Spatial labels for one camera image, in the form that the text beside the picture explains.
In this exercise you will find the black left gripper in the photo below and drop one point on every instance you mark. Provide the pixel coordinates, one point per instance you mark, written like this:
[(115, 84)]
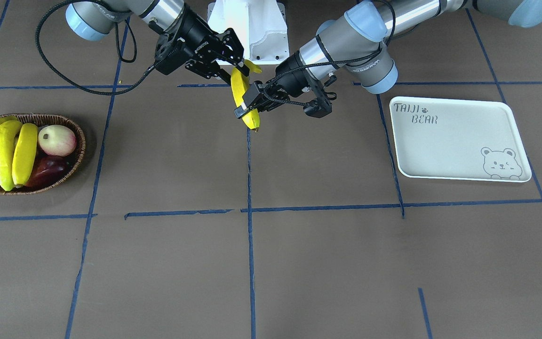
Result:
[(291, 77)]

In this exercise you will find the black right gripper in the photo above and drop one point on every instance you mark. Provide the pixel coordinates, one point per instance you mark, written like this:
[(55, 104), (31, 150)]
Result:
[(194, 32)]

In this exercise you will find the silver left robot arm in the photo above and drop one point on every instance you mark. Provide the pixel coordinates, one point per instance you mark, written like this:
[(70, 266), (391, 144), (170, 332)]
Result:
[(358, 41)]

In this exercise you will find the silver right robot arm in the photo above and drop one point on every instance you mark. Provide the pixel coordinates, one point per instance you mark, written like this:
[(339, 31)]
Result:
[(94, 19)]

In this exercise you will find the brown wicker basket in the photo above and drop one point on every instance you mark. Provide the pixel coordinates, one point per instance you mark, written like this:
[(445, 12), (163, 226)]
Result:
[(74, 160)]

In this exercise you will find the pink white peach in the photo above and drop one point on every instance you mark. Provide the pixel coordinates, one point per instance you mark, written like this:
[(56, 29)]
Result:
[(56, 140)]

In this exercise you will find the white bear tray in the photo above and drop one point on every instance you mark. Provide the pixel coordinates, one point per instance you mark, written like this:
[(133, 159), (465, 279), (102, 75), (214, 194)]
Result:
[(458, 139)]

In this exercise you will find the dark red apple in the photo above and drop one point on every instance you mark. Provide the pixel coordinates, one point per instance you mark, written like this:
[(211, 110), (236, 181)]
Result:
[(47, 171)]

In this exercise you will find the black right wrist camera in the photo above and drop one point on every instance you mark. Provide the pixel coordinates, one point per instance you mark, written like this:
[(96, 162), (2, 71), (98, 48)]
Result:
[(171, 52)]

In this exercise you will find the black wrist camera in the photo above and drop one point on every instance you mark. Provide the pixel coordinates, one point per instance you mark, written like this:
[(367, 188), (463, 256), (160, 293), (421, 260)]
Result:
[(171, 52), (321, 106)]

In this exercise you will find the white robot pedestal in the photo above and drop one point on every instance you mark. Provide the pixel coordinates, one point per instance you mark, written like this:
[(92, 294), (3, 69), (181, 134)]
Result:
[(260, 26)]

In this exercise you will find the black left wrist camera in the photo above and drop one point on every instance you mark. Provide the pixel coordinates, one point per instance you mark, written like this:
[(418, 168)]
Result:
[(321, 106)]

